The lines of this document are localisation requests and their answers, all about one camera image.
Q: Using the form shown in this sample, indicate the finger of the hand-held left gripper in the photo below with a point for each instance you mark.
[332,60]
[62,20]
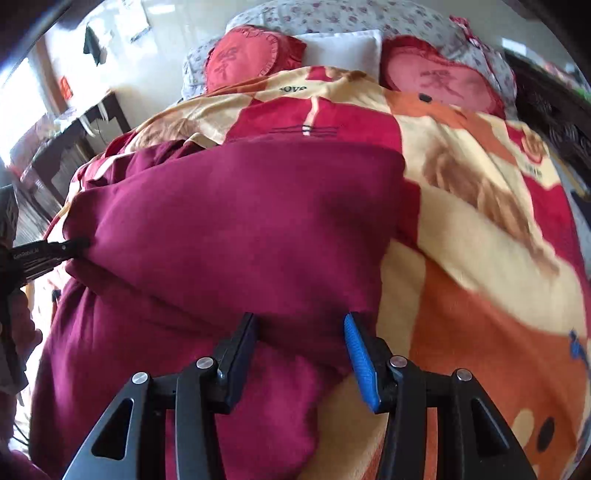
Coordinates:
[69,248]

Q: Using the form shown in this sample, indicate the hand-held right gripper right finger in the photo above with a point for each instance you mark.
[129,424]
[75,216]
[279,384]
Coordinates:
[360,364]

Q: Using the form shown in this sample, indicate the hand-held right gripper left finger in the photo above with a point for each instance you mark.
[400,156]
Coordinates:
[240,355]

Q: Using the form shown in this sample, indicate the maroon garment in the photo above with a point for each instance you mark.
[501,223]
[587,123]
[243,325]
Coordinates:
[221,258]

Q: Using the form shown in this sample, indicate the person's left hand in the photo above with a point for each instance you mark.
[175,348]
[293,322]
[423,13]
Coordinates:
[21,323]

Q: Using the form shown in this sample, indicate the dark wooden desk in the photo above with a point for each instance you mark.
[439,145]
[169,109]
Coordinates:
[69,147]

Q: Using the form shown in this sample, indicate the printed orange red blanket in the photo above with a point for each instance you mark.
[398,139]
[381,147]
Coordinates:
[471,258]

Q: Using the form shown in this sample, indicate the red heart pillow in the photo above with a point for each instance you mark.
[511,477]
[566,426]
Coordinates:
[249,57]
[443,78]

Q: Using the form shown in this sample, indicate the white pillow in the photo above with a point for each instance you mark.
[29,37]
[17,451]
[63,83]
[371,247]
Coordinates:
[344,48]

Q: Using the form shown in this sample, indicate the dark carved wooden headboard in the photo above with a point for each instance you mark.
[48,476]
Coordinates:
[554,106]

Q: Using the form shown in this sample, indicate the red wall sticker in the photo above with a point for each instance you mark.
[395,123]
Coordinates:
[66,86]

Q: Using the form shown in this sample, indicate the black cloth on wall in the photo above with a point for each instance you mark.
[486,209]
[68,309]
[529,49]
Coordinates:
[92,44]

